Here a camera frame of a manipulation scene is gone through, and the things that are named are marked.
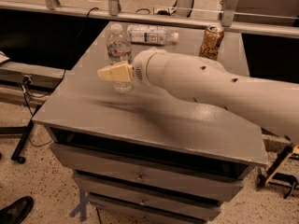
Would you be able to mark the top grey drawer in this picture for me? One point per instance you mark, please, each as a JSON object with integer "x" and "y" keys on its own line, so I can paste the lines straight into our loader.
{"x": 149, "y": 174}

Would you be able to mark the lying clear water bottle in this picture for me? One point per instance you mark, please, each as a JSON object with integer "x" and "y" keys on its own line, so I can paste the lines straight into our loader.
{"x": 151, "y": 34}

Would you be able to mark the black stand leg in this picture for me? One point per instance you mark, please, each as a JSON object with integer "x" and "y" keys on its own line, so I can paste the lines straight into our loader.
{"x": 24, "y": 131}

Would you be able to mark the white power strip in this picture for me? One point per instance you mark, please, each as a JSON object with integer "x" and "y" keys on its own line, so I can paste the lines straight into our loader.
{"x": 167, "y": 11}

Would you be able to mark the grey drawer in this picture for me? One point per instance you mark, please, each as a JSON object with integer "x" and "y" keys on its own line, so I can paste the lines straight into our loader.
{"x": 149, "y": 174}
{"x": 145, "y": 213}
{"x": 146, "y": 197}

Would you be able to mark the grey drawer cabinet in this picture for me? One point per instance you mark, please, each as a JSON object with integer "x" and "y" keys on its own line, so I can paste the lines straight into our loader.
{"x": 148, "y": 124}

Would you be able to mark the grey metal rail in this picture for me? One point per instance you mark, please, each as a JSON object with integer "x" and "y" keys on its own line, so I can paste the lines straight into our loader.
{"x": 236, "y": 27}

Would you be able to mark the yellow black clamp stand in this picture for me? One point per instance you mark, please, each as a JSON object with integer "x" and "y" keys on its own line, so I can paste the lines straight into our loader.
{"x": 272, "y": 176}

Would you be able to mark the golden soda can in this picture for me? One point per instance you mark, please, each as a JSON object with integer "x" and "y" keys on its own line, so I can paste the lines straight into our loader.
{"x": 213, "y": 35}

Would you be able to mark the bottom grey drawer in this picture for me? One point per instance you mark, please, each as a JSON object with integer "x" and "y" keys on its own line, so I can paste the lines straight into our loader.
{"x": 145, "y": 213}

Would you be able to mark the black leather shoe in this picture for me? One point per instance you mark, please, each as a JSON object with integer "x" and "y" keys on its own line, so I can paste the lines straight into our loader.
{"x": 17, "y": 211}

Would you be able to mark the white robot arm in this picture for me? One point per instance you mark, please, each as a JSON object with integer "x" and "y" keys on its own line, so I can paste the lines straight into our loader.
{"x": 270, "y": 104}

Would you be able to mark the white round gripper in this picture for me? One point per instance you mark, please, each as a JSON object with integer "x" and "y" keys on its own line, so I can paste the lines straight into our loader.
{"x": 140, "y": 66}

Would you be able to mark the middle grey drawer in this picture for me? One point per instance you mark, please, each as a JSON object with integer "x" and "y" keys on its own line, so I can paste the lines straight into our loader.
{"x": 146, "y": 197}

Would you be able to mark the clear water bottle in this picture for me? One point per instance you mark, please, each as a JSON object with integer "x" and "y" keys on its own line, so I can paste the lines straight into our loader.
{"x": 119, "y": 50}
{"x": 151, "y": 34}

